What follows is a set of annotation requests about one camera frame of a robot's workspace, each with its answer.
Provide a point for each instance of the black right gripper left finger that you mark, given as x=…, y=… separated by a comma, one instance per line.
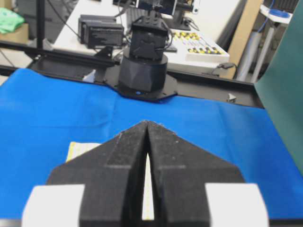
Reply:
x=100, y=188

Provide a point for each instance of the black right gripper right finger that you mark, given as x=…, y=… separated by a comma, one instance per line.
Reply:
x=195, y=188

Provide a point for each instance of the yellow checked towel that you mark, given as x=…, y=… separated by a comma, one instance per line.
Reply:
x=76, y=149

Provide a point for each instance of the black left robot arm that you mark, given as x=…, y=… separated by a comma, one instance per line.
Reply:
x=142, y=72

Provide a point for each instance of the blue table cloth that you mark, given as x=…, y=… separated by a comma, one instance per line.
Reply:
x=41, y=116

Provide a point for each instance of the dark green board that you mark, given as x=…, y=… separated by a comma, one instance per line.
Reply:
x=281, y=87

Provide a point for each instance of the white screwdriver set tray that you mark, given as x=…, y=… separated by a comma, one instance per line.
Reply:
x=194, y=46

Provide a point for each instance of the black electronics box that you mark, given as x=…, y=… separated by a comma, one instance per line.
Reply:
x=97, y=32

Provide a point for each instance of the black monitor stand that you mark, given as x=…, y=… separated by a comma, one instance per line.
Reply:
x=179, y=21

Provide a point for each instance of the green cloth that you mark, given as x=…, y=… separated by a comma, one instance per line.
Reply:
x=9, y=21

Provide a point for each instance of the black table frame rail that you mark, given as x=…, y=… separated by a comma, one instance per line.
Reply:
x=73, y=67

